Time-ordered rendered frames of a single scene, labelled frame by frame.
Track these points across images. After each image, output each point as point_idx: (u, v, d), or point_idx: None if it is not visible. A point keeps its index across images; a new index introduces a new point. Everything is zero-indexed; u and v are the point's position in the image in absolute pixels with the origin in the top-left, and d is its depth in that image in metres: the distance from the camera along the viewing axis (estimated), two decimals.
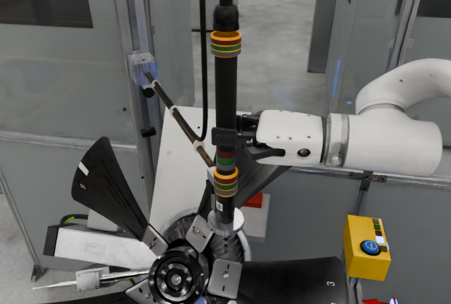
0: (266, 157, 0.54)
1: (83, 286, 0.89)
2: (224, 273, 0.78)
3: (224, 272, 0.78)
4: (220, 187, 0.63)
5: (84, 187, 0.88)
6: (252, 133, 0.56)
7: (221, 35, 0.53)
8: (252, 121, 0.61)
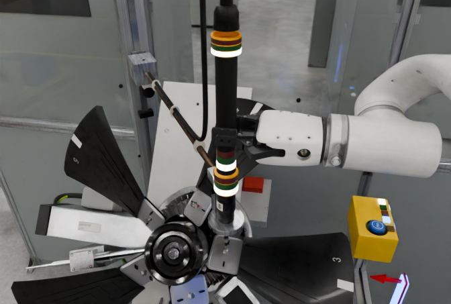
0: (266, 157, 0.54)
1: (76, 265, 0.85)
2: (225, 247, 0.74)
3: None
4: (220, 187, 0.63)
5: (78, 161, 0.84)
6: (252, 133, 0.56)
7: (221, 35, 0.53)
8: (252, 121, 0.62)
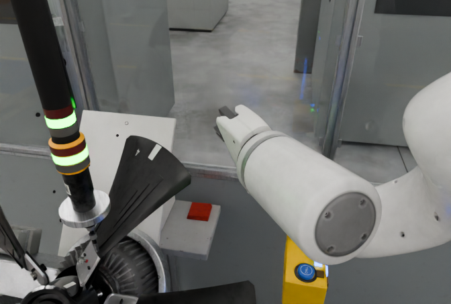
0: None
1: None
2: None
3: None
4: (57, 161, 0.46)
5: None
6: None
7: None
8: None
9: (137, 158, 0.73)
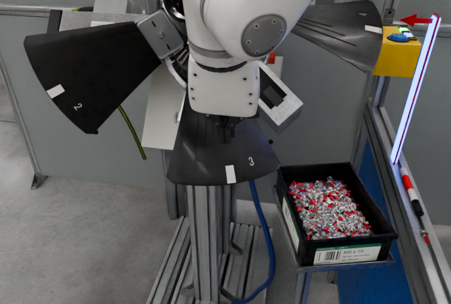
0: (257, 101, 0.54)
1: None
2: None
3: None
4: None
5: None
6: (233, 117, 0.55)
7: None
8: None
9: (357, 16, 0.71)
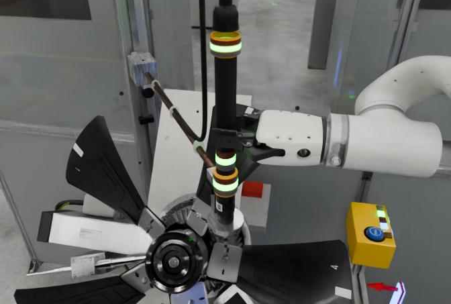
0: (266, 158, 0.54)
1: (78, 272, 0.86)
2: (192, 301, 0.75)
3: (192, 301, 0.75)
4: (220, 188, 0.63)
5: None
6: (252, 134, 0.56)
7: (220, 36, 0.53)
8: (252, 121, 0.62)
9: (329, 270, 0.75)
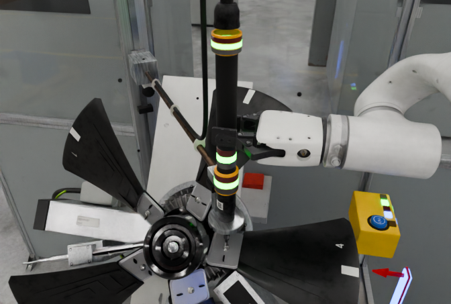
0: (266, 158, 0.54)
1: (74, 260, 0.84)
2: (191, 288, 0.73)
3: (192, 288, 0.73)
4: (221, 186, 0.63)
5: None
6: (252, 133, 0.56)
7: (221, 33, 0.53)
8: (252, 121, 0.62)
9: (333, 249, 0.72)
